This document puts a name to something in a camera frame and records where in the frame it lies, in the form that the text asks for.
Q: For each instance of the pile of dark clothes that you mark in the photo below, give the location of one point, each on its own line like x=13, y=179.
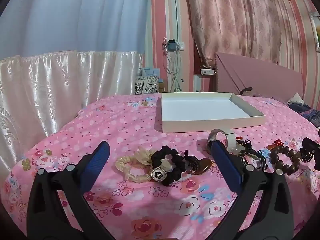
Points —
x=307, y=111

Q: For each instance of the white shallow cardboard box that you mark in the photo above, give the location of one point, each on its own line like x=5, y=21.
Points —
x=200, y=110

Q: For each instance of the black and white patterned bag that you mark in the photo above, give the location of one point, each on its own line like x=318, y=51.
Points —
x=147, y=86

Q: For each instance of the large black hair clip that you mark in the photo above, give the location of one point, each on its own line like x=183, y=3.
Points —
x=310, y=147

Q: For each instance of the black claw hair clip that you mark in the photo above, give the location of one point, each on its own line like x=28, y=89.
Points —
x=191, y=160

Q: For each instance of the red bead ornament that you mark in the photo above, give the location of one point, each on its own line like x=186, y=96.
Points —
x=276, y=143

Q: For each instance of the dark plush toy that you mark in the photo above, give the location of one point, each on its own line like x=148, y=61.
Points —
x=247, y=90

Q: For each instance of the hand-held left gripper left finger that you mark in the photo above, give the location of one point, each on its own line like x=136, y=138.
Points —
x=98, y=160

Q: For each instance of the framed wall picture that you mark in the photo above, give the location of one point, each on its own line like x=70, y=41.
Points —
x=315, y=32

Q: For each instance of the brown oval hair clip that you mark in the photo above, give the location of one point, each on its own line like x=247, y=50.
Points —
x=201, y=166

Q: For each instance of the black scrunchie with flower charm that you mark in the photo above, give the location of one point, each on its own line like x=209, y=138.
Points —
x=175, y=166

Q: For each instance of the pink padded headboard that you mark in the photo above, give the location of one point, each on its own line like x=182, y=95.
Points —
x=262, y=77

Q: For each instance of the pale blue gift bag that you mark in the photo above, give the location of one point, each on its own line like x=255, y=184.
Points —
x=150, y=72

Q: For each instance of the white power strip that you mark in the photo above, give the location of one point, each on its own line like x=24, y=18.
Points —
x=207, y=71

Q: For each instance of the pink patterned curtain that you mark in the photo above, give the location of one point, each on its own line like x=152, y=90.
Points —
x=232, y=17

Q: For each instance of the pale blue curtain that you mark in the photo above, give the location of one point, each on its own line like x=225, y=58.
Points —
x=75, y=17

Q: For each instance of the cream satin scrunchie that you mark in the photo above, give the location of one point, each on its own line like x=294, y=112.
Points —
x=130, y=165

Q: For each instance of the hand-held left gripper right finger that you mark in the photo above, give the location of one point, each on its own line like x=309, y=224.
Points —
x=225, y=162

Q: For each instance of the white satin curtain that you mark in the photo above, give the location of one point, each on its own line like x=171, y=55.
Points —
x=50, y=92

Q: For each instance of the wall socket with charger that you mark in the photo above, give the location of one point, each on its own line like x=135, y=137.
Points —
x=172, y=45

